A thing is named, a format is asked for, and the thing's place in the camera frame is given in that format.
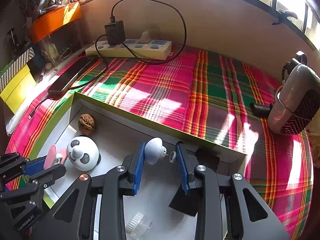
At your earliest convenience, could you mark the pink oval case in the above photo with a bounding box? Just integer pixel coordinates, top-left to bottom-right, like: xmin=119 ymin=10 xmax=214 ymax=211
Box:
xmin=43 ymin=145 xmax=68 ymax=170

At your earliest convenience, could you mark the white panda toy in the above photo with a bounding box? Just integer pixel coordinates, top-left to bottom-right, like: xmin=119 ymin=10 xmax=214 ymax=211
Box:
xmin=67 ymin=135 xmax=101 ymax=171

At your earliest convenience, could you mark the black bicycle light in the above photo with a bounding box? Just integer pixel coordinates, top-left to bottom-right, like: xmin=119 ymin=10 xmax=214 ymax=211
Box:
xmin=125 ymin=147 xmax=221 ymax=240

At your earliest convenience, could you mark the green cardboard box tray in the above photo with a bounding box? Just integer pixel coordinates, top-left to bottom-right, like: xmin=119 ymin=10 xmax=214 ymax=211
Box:
xmin=18 ymin=91 xmax=249 ymax=240

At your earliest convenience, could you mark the yellow box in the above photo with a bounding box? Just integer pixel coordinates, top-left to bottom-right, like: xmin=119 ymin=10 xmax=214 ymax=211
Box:
xmin=1 ymin=64 xmax=36 ymax=114

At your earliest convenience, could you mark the striped box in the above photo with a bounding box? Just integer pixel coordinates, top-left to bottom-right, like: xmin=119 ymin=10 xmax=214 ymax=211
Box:
xmin=1 ymin=47 xmax=35 ymax=92

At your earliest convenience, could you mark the black power bank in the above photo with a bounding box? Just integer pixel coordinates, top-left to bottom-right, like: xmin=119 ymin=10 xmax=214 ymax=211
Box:
xmin=47 ymin=57 xmax=98 ymax=100

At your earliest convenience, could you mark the black heater plug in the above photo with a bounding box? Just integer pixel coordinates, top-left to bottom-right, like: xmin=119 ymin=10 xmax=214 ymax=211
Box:
xmin=249 ymin=102 xmax=273 ymax=119

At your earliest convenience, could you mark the small grey space heater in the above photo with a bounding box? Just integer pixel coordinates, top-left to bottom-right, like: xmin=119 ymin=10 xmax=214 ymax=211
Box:
xmin=267 ymin=51 xmax=319 ymax=135

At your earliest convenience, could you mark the plaid bed cloth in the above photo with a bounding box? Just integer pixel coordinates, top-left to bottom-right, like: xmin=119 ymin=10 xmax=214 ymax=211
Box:
xmin=4 ymin=43 xmax=315 ymax=240

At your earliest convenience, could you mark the orange shelf tray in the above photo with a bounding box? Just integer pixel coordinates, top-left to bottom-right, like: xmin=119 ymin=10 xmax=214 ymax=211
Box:
xmin=28 ymin=2 xmax=81 ymax=43

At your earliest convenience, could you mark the black charger adapter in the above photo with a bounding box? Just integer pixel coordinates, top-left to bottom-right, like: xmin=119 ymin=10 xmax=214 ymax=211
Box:
xmin=105 ymin=21 xmax=126 ymax=46

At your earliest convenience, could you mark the white power strip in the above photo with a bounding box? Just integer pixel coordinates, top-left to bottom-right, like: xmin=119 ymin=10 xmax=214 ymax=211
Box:
xmin=97 ymin=39 xmax=172 ymax=60

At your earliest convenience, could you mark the black charger cable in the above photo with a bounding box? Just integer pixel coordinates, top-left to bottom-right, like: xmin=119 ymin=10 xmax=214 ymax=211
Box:
xmin=28 ymin=0 xmax=188 ymax=120

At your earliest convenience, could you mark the black window handle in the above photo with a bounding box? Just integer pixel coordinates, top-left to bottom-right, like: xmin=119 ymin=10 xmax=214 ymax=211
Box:
xmin=272 ymin=10 xmax=298 ymax=25

